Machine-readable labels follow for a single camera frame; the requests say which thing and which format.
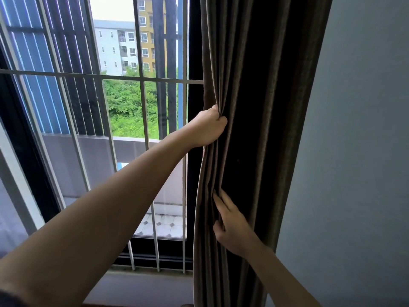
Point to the person's right forearm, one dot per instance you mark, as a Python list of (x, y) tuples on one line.
[(281, 281)]

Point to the white metal window grille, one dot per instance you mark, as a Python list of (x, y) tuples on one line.
[(80, 74)]

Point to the dark brown curtain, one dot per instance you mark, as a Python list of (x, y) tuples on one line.
[(255, 92)]

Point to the person's left fingers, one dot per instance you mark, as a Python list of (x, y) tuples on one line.
[(220, 123)]

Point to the person's left forearm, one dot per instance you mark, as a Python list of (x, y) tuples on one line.
[(96, 220)]

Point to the green trees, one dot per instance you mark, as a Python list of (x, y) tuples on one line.
[(126, 105)]

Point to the person's left hand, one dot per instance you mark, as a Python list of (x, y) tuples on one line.
[(204, 127)]

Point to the pale grey apartment building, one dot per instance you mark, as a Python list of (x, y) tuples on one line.
[(111, 47)]

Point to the blue slatted balcony screen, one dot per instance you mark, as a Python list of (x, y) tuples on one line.
[(48, 102)]

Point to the person's right thumb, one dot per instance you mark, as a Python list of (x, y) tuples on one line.
[(218, 230)]

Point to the dark vertical balcony slats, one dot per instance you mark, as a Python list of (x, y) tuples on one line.
[(159, 44)]

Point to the black window frame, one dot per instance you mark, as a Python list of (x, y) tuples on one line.
[(192, 195)]

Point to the grey balcony parapet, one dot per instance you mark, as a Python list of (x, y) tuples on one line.
[(96, 163)]

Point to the person's right hand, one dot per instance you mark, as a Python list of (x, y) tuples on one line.
[(238, 233)]

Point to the white window sill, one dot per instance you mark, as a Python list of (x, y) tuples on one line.
[(143, 287)]

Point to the yellow apartment building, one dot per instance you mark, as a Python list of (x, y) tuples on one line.
[(147, 19)]

